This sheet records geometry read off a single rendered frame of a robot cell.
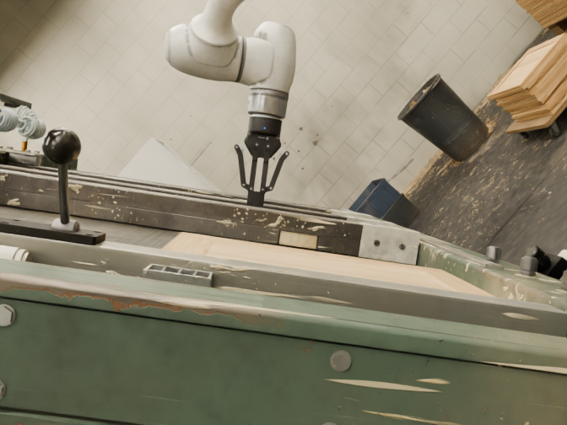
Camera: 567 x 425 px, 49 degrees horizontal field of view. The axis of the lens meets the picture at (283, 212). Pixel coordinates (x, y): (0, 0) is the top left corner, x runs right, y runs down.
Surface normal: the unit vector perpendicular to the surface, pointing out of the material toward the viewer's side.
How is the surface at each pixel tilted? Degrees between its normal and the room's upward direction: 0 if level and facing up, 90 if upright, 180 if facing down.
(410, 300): 90
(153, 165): 90
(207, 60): 118
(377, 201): 90
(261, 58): 98
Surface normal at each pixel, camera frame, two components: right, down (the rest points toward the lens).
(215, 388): 0.05, 0.06
